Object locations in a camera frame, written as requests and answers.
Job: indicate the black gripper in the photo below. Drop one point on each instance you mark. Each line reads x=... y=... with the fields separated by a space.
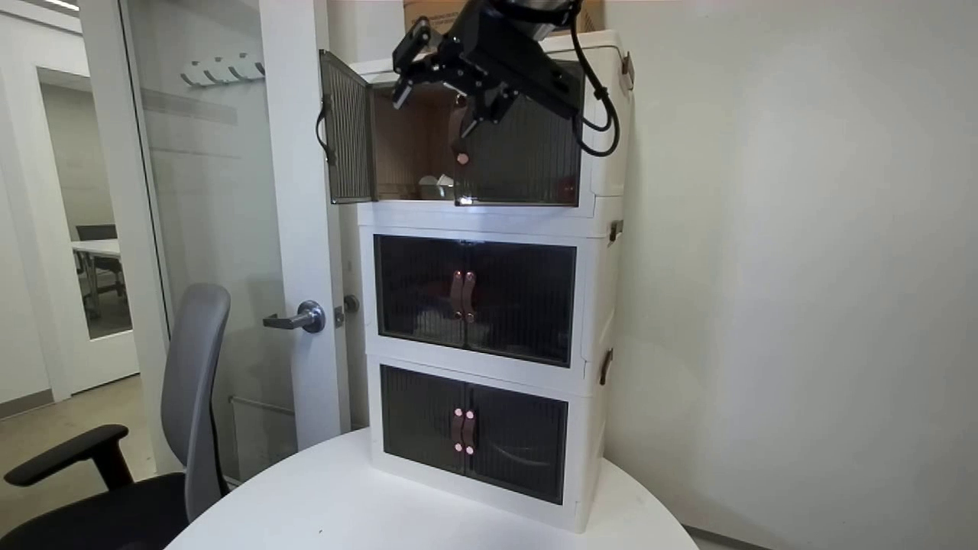
x=508 y=55

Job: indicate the dark ribbed cabinet door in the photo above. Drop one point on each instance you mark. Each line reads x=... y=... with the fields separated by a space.
x=522 y=443
x=529 y=157
x=418 y=290
x=523 y=306
x=418 y=417
x=345 y=133

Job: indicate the small pale object in shelf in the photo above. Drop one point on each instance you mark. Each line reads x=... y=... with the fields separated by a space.
x=439 y=189

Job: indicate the brown cardboard box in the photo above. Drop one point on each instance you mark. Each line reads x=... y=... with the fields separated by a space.
x=432 y=9

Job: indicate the dark cabinet side latch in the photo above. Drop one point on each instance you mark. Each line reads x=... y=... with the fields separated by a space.
x=616 y=231
x=606 y=369
x=627 y=75

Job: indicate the white framed glass door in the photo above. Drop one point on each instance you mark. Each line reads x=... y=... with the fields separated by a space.
x=300 y=202

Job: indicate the white three-tier storage cabinet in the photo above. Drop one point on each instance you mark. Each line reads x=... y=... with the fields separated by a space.
x=599 y=306

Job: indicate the silver door lever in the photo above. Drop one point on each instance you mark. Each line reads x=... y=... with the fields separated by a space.
x=300 y=320

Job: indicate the background office desk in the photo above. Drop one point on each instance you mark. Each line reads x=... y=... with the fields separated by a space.
x=102 y=248

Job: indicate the grey black office chair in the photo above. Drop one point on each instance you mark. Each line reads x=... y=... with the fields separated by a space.
x=194 y=387

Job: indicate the white wall coat hooks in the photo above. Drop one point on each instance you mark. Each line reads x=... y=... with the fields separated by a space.
x=224 y=72

